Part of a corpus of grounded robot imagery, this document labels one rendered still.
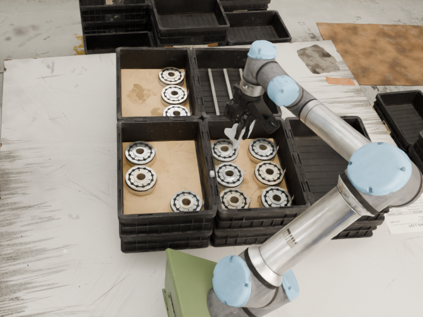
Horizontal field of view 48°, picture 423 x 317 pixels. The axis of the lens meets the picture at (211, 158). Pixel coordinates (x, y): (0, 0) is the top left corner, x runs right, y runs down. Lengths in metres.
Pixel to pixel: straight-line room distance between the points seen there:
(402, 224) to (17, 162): 1.45
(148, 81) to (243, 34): 1.22
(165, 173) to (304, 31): 2.48
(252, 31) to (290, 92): 1.86
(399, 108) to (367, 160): 2.04
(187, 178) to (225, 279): 0.57
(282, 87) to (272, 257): 0.43
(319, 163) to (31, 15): 2.64
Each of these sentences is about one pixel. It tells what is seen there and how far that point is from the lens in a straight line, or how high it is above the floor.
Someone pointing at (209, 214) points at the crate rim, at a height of 0.93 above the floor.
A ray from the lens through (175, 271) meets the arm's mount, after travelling 1.29.
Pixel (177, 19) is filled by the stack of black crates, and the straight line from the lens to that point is 2.90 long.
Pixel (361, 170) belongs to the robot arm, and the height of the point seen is 1.39.
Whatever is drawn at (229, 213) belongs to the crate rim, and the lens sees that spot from 1.45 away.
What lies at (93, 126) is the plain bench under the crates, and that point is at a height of 0.70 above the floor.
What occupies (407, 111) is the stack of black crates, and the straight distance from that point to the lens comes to 3.07.
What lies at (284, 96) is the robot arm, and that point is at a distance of 1.25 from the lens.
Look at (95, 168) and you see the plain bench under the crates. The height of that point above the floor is 0.70.
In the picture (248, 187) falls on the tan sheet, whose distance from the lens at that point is 1.63.
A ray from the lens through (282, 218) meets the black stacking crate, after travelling 1.54.
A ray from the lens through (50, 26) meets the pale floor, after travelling 3.70.
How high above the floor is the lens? 2.13
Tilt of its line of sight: 50 degrees down
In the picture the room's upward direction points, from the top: 10 degrees clockwise
